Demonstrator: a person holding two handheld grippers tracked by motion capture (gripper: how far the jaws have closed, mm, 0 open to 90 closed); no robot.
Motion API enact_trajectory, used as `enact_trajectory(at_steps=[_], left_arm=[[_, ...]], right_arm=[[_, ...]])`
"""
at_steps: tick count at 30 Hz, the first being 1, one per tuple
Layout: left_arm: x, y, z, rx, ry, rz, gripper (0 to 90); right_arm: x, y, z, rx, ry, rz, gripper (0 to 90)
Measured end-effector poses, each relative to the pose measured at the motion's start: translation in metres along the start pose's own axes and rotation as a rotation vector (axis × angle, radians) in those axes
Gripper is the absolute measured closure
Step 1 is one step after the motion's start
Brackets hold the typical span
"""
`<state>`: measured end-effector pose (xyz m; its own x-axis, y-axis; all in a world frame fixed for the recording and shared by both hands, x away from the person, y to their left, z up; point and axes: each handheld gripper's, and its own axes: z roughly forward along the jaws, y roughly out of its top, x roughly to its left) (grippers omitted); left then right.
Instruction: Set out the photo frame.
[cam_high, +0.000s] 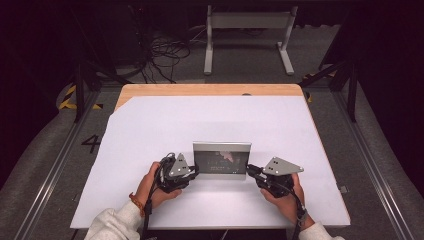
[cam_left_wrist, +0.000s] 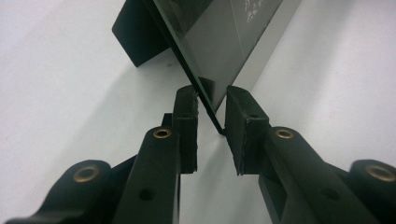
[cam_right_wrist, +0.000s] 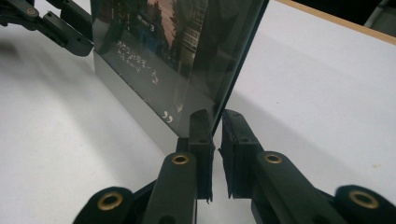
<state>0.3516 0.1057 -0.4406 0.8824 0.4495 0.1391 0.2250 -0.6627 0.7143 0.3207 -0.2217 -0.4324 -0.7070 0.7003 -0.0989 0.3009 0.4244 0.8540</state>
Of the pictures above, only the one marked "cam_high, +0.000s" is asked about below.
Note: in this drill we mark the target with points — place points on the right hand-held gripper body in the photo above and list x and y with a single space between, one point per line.
280 166

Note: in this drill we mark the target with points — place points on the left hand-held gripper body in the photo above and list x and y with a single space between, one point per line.
178 168

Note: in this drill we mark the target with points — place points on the silver photo frame black back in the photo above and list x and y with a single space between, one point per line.
221 161

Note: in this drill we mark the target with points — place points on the person's left hand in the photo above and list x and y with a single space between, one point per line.
148 190

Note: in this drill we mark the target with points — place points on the person's right hand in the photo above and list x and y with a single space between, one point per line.
290 205

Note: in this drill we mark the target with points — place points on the white table sheet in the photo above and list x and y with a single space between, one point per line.
206 116

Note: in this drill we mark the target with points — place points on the person's black pants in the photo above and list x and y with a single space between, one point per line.
206 235

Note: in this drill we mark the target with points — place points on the small grey table clip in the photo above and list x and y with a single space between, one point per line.
76 197
343 189

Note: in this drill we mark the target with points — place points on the yellow black floor tape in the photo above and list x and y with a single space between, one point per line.
68 100
309 97

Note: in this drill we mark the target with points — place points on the black metal stand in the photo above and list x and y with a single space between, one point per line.
351 90
79 86

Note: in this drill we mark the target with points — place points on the white metal stand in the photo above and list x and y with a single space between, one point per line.
248 20

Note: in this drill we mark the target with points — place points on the aluminium floor rail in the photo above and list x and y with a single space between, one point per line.
373 173
53 166

